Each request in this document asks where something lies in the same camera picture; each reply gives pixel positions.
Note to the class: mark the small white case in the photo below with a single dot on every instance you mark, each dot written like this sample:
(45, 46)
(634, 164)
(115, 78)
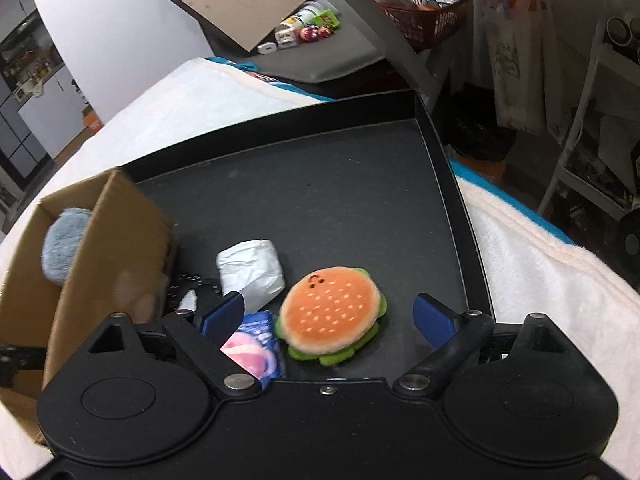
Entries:
(267, 49)

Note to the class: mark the desk with metal leg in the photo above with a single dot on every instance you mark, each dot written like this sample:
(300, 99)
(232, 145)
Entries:
(380, 20)

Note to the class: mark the black lace trimmed pad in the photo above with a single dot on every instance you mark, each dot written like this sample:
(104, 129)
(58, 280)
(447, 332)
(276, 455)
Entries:
(187, 292)

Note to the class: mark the brown cardboard box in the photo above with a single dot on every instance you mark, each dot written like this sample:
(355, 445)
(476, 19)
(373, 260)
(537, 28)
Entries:
(110, 240)

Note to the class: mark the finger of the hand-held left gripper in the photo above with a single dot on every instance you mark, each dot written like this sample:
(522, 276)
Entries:
(20, 360)

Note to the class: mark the silver-white soft pack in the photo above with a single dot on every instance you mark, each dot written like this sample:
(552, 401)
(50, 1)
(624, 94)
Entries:
(252, 272)

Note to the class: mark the blue-grey fluffy plush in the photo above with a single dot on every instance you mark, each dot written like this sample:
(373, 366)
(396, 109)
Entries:
(64, 247)

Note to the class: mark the black tray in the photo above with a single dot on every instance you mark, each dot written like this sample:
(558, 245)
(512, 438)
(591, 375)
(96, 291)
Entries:
(340, 200)

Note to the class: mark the green snack packet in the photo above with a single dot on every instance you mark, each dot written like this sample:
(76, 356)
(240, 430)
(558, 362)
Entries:
(327, 17)

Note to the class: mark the orange bag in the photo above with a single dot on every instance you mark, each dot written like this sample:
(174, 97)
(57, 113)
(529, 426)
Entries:
(92, 122)

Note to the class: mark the black floor fan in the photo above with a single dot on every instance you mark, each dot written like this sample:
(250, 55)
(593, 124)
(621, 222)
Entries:
(629, 245)

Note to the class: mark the white tote bag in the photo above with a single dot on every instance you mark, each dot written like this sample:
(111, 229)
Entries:
(515, 60)

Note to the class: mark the white shelf rack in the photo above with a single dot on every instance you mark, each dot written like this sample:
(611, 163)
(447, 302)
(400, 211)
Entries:
(595, 110)

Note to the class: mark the hamburger plush toy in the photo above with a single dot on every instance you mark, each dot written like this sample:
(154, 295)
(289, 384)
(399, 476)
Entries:
(327, 312)

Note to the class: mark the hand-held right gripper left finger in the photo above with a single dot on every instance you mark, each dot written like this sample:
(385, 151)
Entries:
(223, 317)

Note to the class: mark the black bag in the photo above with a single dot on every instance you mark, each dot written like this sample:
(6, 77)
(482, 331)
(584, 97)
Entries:
(480, 120)

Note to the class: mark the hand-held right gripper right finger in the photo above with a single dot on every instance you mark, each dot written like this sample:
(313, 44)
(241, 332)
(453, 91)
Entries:
(432, 322)

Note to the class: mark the dark storage cabinet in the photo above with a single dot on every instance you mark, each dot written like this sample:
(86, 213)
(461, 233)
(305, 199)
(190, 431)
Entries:
(25, 100)

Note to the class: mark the red plastic basket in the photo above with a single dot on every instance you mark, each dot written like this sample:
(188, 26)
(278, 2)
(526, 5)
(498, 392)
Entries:
(425, 15)

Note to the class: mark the blue and pink tissue pack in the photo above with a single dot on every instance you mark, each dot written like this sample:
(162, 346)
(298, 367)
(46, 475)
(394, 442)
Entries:
(255, 350)

